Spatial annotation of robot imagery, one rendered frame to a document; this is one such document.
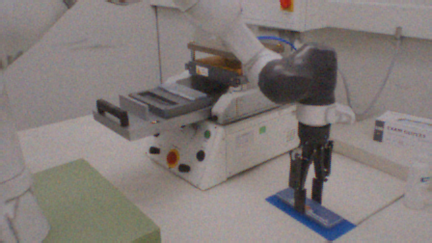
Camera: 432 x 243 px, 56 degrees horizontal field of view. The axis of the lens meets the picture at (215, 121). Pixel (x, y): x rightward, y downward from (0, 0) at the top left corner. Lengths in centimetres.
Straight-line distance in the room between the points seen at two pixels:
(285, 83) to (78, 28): 196
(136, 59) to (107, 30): 28
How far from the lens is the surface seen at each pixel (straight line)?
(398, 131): 140
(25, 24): 74
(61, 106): 272
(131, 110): 115
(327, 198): 116
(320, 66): 90
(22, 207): 82
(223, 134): 114
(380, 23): 157
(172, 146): 128
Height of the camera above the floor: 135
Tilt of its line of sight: 21 degrees down
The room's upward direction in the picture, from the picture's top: 1 degrees counter-clockwise
